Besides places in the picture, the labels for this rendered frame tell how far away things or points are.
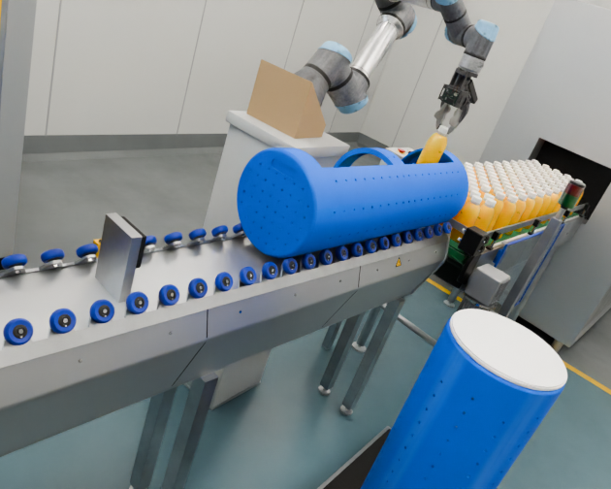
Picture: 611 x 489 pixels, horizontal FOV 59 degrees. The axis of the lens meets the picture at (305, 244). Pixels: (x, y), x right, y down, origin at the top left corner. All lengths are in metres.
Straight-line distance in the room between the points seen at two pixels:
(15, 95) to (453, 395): 2.00
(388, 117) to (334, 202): 5.63
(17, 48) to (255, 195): 1.33
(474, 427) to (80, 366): 0.82
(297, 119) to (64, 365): 1.09
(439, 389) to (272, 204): 0.61
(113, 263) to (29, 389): 0.28
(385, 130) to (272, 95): 5.16
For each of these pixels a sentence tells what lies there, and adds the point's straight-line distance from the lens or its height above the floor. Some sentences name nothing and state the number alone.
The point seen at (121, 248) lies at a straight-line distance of 1.13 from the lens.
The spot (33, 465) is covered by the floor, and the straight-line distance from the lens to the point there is 2.08.
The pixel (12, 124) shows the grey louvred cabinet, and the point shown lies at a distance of 2.56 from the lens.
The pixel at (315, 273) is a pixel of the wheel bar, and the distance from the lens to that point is 1.50.
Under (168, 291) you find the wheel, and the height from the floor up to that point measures 0.97.
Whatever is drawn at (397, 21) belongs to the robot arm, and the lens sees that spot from 2.23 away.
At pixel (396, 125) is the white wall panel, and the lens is 6.91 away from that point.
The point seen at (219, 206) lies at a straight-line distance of 2.00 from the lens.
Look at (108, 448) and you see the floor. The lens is 2.13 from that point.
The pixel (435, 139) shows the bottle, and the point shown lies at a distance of 1.95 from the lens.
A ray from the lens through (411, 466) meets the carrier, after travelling 1.42.
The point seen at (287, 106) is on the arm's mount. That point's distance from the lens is 1.84.
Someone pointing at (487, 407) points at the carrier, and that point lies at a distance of 1.27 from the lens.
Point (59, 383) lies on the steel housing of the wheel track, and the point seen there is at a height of 0.85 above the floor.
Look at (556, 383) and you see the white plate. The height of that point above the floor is 1.04.
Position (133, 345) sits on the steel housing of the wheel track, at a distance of 1.16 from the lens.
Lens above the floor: 1.61
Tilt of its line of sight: 25 degrees down
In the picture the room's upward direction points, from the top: 20 degrees clockwise
